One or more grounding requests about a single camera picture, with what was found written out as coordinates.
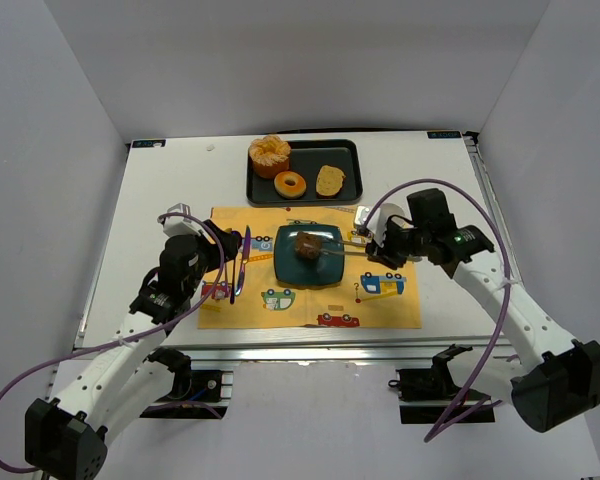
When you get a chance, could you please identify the metal tongs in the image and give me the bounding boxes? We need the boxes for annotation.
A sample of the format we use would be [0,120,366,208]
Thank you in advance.
[320,237,367,257]

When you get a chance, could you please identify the brown chocolate muffin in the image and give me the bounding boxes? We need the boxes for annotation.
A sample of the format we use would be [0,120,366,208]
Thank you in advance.
[294,231,323,261]

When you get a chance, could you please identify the orange swirl bun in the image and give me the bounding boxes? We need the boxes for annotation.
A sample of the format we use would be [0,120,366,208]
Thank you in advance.
[248,135,291,179]

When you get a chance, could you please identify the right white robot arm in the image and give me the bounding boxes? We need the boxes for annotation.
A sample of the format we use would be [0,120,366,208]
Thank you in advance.
[354,188,600,439]

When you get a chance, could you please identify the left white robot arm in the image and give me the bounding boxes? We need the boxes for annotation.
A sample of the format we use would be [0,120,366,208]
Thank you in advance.
[25,214,242,479]

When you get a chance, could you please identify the bread slice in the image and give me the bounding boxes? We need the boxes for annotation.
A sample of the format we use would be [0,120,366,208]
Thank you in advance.
[315,165,346,198]

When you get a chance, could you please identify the purple spoon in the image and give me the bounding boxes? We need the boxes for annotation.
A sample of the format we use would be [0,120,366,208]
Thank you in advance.
[229,230,243,305]

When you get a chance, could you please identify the purple knife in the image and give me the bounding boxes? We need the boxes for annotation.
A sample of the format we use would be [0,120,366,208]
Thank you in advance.
[234,226,251,296]

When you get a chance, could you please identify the pale green mug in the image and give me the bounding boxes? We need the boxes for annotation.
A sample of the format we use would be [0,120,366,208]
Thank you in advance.
[369,202,404,238]

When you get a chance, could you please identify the yellow vehicle print placemat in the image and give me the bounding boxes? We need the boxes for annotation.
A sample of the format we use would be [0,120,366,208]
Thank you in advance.
[198,207,421,330]

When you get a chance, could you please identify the teal square plate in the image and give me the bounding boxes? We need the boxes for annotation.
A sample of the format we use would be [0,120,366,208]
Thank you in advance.
[273,223,344,288]

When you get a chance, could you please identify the glazed donut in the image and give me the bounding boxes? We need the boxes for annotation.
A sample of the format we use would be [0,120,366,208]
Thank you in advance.
[274,171,307,199]

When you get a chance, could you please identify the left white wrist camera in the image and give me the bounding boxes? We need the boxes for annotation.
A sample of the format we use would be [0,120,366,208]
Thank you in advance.
[158,203,199,238]

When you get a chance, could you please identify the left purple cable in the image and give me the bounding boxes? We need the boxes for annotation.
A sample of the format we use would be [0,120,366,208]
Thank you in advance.
[0,212,227,474]

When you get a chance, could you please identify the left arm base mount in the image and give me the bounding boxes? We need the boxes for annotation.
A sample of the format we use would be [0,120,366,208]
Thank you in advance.
[141,370,233,420]

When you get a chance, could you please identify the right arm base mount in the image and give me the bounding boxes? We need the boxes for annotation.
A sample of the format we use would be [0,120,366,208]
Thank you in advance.
[387,344,495,426]

